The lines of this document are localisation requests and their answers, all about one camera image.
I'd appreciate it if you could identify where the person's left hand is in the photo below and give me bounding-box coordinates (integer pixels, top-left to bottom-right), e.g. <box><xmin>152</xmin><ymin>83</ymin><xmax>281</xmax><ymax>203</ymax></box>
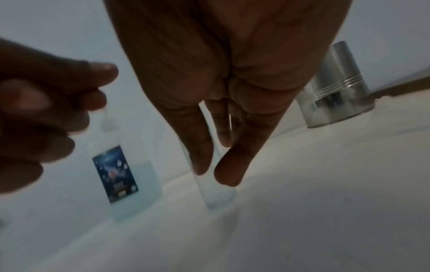
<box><xmin>0</xmin><ymin>37</ymin><xmax>120</xmax><ymax>196</ymax></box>

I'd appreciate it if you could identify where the large white bottle blue label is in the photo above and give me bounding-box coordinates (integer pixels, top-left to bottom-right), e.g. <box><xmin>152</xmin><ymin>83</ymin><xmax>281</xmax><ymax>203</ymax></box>
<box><xmin>92</xmin><ymin>125</ymin><xmax>165</xmax><ymax>221</ymax></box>

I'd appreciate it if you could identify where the person's right hand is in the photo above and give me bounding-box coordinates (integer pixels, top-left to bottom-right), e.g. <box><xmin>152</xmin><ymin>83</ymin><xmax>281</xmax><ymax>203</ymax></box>
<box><xmin>102</xmin><ymin>0</ymin><xmax>354</xmax><ymax>188</ymax></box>

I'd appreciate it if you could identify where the small clear bottle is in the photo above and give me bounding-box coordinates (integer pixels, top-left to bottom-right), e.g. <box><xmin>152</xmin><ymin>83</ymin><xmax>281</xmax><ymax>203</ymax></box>
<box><xmin>179</xmin><ymin>101</ymin><xmax>238</xmax><ymax>209</ymax></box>

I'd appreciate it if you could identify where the white pump dispenser head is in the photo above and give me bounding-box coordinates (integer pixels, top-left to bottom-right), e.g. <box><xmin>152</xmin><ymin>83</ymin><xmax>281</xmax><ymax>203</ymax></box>
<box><xmin>99</xmin><ymin>104</ymin><xmax>123</xmax><ymax>134</ymax></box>

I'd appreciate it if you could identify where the perforated steel utensil holder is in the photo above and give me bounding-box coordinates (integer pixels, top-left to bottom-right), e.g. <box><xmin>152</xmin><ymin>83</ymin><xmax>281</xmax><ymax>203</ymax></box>
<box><xmin>295</xmin><ymin>40</ymin><xmax>376</xmax><ymax>130</ymax></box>

